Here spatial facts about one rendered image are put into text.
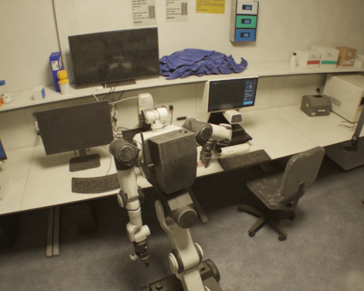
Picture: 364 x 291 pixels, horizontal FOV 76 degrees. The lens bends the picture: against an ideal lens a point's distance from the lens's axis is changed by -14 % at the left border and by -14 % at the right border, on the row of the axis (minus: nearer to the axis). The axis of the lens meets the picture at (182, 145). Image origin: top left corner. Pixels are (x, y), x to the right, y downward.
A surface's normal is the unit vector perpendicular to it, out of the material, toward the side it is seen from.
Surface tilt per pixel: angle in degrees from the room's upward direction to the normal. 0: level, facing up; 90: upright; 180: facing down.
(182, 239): 48
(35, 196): 0
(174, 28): 90
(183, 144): 73
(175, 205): 28
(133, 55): 86
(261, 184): 0
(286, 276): 0
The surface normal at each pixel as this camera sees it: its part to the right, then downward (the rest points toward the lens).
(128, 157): 0.50, 0.20
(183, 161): 0.52, 0.44
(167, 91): 0.32, 0.51
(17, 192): 0.00, -0.84
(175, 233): 0.34, -0.20
